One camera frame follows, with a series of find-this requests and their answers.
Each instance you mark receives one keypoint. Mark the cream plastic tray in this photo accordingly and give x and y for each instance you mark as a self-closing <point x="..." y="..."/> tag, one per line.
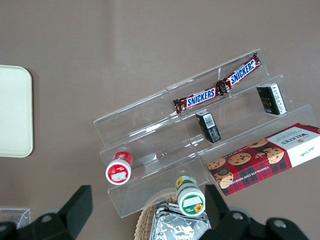
<point x="15" y="112"/>

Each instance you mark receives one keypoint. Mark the silver foil packet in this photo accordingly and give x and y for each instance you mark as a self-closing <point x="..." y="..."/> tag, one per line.
<point x="175" y="225"/>

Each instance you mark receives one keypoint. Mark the clear acrylic tiered shelf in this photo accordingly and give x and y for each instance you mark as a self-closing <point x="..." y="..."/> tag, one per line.
<point x="150" y="140"/>
<point x="240" y="120"/>

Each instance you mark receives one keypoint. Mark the Snickers chocolate bar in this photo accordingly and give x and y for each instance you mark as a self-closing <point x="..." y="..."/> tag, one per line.
<point x="200" y="96"/>
<point x="242" y="72"/>

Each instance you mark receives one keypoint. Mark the red lidded yogurt cup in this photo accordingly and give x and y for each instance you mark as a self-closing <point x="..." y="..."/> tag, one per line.
<point x="118" y="171"/>

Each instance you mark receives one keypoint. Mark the light wicker basket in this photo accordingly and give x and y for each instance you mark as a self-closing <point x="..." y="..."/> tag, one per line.
<point x="143" y="222"/>

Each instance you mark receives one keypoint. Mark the green sunflower yogurt cup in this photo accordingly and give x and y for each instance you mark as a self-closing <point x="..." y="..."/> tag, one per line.
<point x="191" y="201"/>

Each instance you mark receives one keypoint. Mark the black box with white side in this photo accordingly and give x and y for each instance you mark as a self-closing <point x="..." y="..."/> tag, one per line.
<point x="271" y="98"/>

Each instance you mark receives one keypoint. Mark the small black barcode box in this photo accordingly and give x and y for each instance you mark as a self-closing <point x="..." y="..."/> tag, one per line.
<point x="208" y="127"/>

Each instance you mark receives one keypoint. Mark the clear plastic box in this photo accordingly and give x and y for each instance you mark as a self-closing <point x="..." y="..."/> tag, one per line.
<point x="15" y="216"/>

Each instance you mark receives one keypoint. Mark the red tartan Walkers cookie box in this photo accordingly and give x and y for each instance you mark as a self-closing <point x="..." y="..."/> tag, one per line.
<point x="262" y="162"/>

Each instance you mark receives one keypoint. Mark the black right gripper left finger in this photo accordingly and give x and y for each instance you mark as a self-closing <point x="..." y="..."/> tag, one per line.
<point x="75" y="207"/>

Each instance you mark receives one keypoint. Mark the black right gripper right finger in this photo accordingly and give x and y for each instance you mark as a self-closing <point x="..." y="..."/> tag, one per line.
<point x="220" y="212"/>

